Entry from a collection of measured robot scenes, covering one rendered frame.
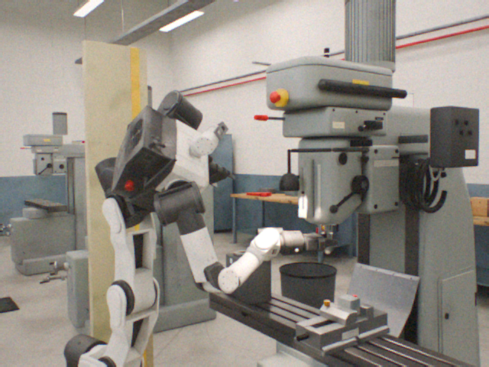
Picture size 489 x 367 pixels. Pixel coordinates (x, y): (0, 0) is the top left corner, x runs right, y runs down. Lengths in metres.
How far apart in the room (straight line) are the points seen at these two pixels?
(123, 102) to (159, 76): 8.43
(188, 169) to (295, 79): 0.46
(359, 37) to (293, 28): 6.40
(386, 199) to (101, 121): 1.93
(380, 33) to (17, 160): 9.11
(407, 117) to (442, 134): 0.29
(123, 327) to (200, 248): 0.56
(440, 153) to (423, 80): 4.81
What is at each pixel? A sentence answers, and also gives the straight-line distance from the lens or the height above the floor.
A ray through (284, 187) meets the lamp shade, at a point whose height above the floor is 1.45.
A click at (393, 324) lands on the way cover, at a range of 1.96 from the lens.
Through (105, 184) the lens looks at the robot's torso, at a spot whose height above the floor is 1.46.
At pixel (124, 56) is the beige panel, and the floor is 2.23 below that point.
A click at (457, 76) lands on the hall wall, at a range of 6.25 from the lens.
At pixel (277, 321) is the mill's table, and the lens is 1.87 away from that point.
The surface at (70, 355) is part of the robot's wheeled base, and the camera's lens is 2.25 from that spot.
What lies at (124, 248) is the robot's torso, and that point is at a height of 1.22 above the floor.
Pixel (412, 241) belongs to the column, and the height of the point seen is 1.21.
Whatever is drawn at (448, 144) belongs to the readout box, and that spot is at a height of 1.59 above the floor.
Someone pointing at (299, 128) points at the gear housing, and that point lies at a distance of 1.64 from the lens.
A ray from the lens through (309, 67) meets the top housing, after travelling 1.52.
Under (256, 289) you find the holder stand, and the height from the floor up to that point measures 0.98.
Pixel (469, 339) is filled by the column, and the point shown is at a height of 0.75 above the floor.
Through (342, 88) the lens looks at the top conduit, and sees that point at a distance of 1.54.
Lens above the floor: 1.56
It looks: 3 degrees down
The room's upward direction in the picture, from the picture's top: 1 degrees counter-clockwise
